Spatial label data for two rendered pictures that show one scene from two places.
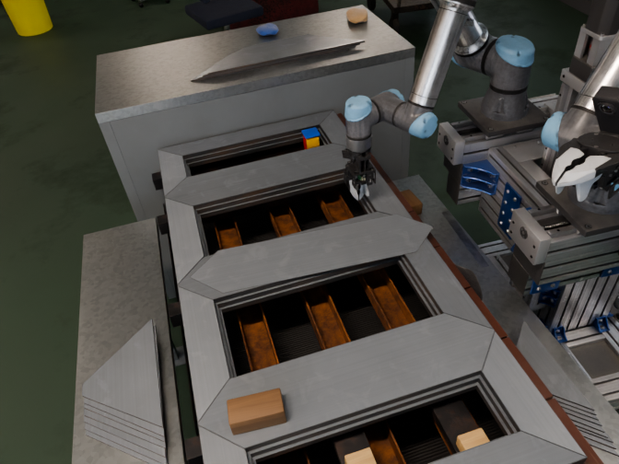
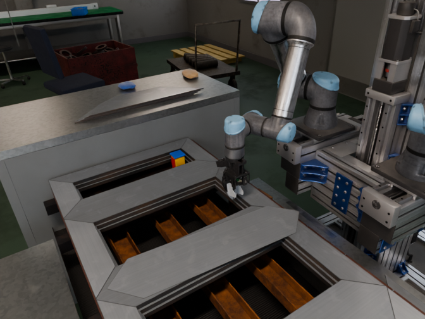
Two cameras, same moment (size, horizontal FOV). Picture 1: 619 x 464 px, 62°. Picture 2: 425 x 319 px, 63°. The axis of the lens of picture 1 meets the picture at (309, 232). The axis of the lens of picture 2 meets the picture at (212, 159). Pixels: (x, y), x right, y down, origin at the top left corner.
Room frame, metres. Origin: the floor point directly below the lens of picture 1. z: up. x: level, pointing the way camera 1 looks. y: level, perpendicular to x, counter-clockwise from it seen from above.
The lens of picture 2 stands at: (0.26, 0.26, 1.73)
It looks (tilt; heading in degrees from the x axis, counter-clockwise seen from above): 30 degrees down; 342
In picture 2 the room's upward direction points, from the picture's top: 2 degrees counter-clockwise
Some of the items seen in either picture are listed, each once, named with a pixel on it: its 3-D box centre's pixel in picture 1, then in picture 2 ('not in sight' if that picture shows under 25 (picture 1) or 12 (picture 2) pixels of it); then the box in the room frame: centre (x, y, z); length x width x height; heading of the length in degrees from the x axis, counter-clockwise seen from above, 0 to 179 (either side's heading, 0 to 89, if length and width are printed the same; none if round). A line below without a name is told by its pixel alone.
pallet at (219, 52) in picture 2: not in sight; (206, 56); (6.83, -1.87, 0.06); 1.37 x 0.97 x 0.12; 9
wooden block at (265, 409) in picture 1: (256, 411); not in sight; (0.59, 0.16, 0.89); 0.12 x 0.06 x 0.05; 98
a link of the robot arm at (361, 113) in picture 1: (359, 117); (234, 131); (1.32, -0.18, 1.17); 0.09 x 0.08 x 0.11; 124
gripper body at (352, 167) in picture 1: (359, 165); (235, 169); (1.31, -0.18, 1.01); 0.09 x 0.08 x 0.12; 13
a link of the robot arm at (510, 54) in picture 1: (510, 61); (322, 88); (1.51, -0.69, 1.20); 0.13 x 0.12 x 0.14; 34
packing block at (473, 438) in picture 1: (474, 446); not in sight; (0.51, -0.31, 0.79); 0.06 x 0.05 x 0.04; 103
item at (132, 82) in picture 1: (249, 55); (116, 103); (2.21, 0.18, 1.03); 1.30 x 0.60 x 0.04; 103
